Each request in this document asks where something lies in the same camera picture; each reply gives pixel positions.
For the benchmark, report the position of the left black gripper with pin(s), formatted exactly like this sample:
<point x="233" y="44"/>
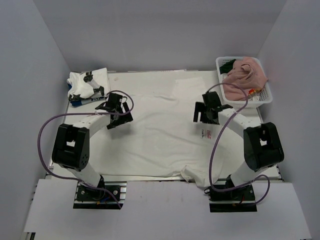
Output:
<point x="125" y="118"/>

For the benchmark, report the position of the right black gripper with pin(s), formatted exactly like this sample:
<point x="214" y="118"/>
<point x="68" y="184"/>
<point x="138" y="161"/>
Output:
<point x="200" y="107"/>

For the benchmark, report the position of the dark green t-shirt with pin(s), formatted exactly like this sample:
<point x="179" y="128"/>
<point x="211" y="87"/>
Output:
<point x="227" y="67"/>

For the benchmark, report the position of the pink t-shirt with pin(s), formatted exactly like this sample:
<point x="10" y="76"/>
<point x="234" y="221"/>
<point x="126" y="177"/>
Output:
<point x="246" y="74"/>

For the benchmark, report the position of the white red-print t-shirt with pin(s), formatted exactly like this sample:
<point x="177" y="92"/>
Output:
<point x="163" y="141"/>

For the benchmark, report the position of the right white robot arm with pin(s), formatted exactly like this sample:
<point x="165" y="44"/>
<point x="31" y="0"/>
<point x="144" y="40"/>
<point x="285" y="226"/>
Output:
<point x="262" y="148"/>

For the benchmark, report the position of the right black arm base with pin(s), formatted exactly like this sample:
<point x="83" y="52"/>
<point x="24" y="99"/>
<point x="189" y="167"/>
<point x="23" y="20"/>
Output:
<point x="241" y="200"/>

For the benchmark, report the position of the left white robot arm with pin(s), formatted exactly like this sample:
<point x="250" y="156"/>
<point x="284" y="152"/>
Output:
<point x="72" y="143"/>

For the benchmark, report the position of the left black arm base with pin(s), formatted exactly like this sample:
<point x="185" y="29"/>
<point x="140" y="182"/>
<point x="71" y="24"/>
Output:
<point x="89" y="199"/>

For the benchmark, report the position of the folded blue t-shirt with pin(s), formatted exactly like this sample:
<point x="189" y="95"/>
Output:
<point x="77" y="102"/>

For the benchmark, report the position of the folded white printed t-shirt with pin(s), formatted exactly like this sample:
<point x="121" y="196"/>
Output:
<point x="93" y="78"/>

